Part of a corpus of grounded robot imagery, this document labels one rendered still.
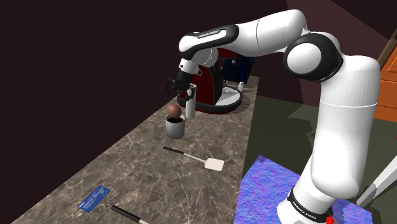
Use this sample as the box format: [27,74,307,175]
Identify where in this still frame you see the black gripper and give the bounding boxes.
[165,70,197,102]

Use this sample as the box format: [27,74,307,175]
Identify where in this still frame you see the brown ball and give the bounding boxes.
[166,104,183,119]

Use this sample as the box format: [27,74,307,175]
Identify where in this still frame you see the red and black coffee machine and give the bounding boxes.
[176,48,244,115]

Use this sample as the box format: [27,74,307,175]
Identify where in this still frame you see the grey cup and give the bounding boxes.
[165,115,186,140]

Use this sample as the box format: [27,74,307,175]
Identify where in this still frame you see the dark blue boxy object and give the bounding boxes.
[222,55,254,92]

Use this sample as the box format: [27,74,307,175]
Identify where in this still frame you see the blue patterned robot stand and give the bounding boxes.
[233,154,373,224]

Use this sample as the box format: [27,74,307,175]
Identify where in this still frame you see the blue card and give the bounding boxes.
[77,185,111,214]

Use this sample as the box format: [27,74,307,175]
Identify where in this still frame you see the orange wooden door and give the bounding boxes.
[373,28,397,123]

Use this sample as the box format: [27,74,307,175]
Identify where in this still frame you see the white slanted bar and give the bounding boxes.
[356,154,397,208]

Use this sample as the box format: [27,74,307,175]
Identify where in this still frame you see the white spatula with black handle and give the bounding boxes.
[162,146,225,172]

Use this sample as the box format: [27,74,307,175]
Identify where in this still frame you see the black-handled kitchen utensil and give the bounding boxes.
[110,205,150,224]

